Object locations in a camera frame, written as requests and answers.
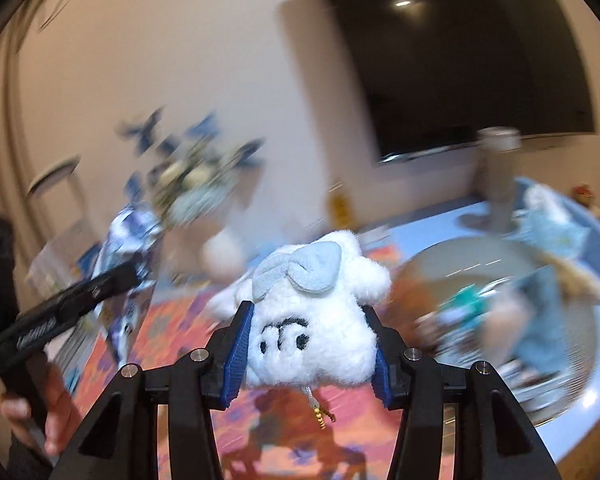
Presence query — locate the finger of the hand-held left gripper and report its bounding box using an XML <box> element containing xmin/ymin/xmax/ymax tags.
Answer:
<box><xmin>0</xmin><ymin>261</ymin><xmax>142</xmax><ymax>386</ymax></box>

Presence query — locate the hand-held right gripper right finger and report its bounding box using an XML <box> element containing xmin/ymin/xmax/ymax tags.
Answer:
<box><xmin>362</xmin><ymin>305</ymin><xmax>563</xmax><ymax>480</ymax></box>

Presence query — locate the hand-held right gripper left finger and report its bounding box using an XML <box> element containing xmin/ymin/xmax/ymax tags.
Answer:
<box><xmin>47</xmin><ymin>300</ymin><xmax>256</xmax><ymax>480</ymax></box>

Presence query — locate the white plush toy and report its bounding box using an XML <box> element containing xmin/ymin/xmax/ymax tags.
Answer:
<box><xmin>207</xmin><ymin>230</ymin><xmax>392</xmax><ymax>431</ymax></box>

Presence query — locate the person's left hand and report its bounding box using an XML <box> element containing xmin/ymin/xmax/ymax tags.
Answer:
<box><xmin>0</xmin><ymin>357</ymin><xmax>86</xmax><ymax>456</ymax></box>

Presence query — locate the clear plastic box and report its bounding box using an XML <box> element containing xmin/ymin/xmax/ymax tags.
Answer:
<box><xmin>27</xmin><ymin>220</ymin><xmax>106</xmax><ymax>306</ymax></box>

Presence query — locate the colourful patterned mat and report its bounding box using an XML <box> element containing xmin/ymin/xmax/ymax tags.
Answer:
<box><xmin>70</xmin><ymin>240</ymin><xmax>456</xmax><ymax>480</ymax></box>

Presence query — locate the blue white printed bag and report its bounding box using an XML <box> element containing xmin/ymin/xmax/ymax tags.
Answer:
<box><xmin>100</xmin><ymin>205</ymin><xmax>162</xmax><ymax>361</ymax></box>

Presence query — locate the teal packet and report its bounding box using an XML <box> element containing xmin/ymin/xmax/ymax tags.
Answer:
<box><xmin>440</xmin><ymin>285</ymin><xmax>496</xmax><ymax>331</ymax></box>

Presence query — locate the round mesh basket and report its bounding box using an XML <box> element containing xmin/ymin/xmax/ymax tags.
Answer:
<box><xmin>392</xmin><ymin>237</ymin><xmax>600</xmax><ymax>421</ymax></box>

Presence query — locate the white vase with flowers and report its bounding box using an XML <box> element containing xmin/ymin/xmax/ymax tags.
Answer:
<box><xmin>150</xmin><ymin>140</ymin><xmax>266</xmax><ymax>281</ymax></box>

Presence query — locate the yellow bottle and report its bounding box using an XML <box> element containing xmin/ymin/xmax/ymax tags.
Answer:
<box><xmin>325</xmin><ymin>180</ymin><xmax>356</xmax><ymax>226</ymax></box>

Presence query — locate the brown plush toy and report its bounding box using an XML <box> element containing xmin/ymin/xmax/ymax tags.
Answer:
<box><xmin>540</xmin><ymin>250</ymin><xmax>600</xmax><ymax>306</ymax></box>

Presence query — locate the grey cylindrical appliance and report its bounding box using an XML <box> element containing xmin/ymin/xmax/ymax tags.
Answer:
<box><xmin>460</xmin><ymin>127</ymin><xmax>523</xmax><ymax>233</ymax></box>

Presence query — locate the blue tissue box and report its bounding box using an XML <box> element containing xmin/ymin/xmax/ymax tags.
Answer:
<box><xmin>517</xmin><ymin>185</ymin><xmax>600</xmax><ymax>261</ymax></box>

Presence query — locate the red figurine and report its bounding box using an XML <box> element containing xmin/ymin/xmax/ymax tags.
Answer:
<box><xmin>572</xmin><ymin>185</ymin><xmax>600</xmax><ymax>218</ymax></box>

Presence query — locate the black wall television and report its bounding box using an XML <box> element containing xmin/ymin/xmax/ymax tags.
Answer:
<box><xmin>310</xmin><ymin>0</ymin><xmax>595</xmax><ymax>163</ymax></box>

